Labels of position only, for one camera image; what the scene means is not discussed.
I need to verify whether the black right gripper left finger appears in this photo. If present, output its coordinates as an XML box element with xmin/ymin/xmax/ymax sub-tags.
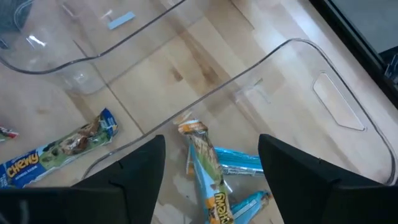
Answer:
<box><xmin>73</xmin><ymin>134</ymin><xmax>167</xmax><ymax>224</ymax></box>

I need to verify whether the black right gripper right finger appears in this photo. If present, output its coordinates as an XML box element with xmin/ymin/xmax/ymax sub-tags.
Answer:
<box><xmin>257</xmin><ymin>133</ymin><xmax>387</xmax><ymax>224</ymax></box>

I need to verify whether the blue orange Chewy granola bar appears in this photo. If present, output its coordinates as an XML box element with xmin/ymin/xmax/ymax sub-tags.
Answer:
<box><xmin>231</xmin><ymin>190</ymin><xmax>272</xmax><ymax>224</ymax></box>
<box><xmin>177</xmin><ymin>119</ymin><xmax>236</xmax><ymax>224</ymax></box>
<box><xmin>185</xmin><ymin>145</ymin><xmax>265</xmax><ymax>177</ymax></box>

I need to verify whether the green blue Chewy granola bar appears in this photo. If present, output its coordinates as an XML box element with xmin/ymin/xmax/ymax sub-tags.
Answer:
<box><xmin>0</xmin><ymin>107</ymin><xmax>119</xmax><ymax>190</ymax></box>

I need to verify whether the clear plastic bin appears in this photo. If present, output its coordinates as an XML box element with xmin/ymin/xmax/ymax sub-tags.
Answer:
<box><xmin>81</xmin><ymin>37</ymin><xmax>397</xmax><ymax>224</ymax></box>
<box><xmin>0</xmin><ymin>0</ymin><xmax>203</xmax><ymax>96</ymax></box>

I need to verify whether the pale rectangular label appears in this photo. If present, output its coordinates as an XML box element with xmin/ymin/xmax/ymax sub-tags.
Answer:
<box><xmin>107</xmin><ymin>11</ymin><xmax>137</xmax><ymax>31</ymax></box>

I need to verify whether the black aluminium table frame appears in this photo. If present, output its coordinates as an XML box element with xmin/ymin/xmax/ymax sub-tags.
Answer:
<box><xmin>309</xmin><ymin>0</ymin><xmax>398</xmax><ymax>110</ymax></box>

